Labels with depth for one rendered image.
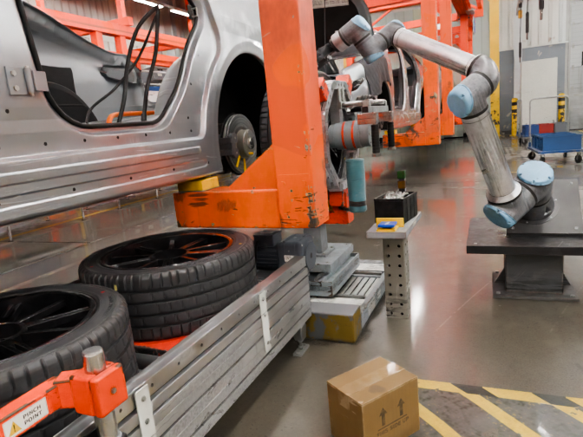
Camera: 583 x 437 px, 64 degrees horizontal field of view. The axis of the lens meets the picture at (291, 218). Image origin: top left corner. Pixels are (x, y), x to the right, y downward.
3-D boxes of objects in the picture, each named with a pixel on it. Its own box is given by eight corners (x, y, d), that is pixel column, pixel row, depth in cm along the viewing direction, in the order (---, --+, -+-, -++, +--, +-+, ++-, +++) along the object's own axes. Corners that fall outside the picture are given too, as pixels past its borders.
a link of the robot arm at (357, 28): (370, 31, 212) (357, 13, 210) (348, 49, 218) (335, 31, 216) (373, 29, 220) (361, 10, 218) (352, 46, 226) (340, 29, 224)
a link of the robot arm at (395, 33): (514, 59, 179) (390, 13, 221) (493, 78, 178) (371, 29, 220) (514, 82, 188) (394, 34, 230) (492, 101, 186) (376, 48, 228)
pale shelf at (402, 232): (387, 217, 240) (387, 211, 239) (421, 217, 233) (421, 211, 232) (366, 238, 201) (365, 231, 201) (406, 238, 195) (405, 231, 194)
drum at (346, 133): (337, 148, 248) (334, 121, 245) (376, 146, 239) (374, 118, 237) (328, 151, 236) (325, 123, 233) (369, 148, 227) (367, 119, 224)
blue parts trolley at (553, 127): (515, 143, 1068) (515, 100, 1049) (564, 140, 1038) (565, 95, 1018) (520, 145, 1011) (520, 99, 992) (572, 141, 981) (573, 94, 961)
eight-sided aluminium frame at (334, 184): (350, 180, 270) (343, 83, 259) (361, 180, 267) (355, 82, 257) (317, 198, 222) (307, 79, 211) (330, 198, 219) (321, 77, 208)
